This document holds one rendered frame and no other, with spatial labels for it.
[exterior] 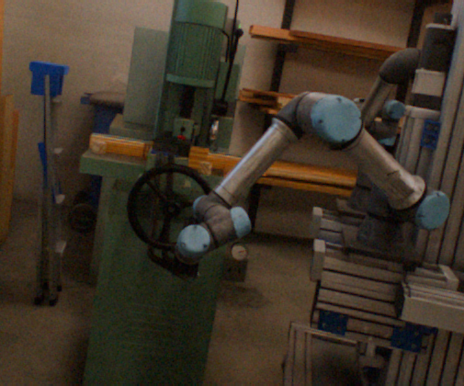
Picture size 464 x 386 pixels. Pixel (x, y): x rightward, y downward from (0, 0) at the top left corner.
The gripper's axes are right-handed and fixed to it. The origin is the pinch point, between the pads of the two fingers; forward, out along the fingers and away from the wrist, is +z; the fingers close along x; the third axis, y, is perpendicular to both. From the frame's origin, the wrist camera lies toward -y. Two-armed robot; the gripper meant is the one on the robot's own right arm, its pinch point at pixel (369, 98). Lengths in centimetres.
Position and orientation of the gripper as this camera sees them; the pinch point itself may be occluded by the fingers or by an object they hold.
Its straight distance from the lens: 297.1
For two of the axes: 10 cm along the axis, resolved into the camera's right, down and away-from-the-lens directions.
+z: -0.7, -1.6, 9.8
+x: 10.0, 0.1, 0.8
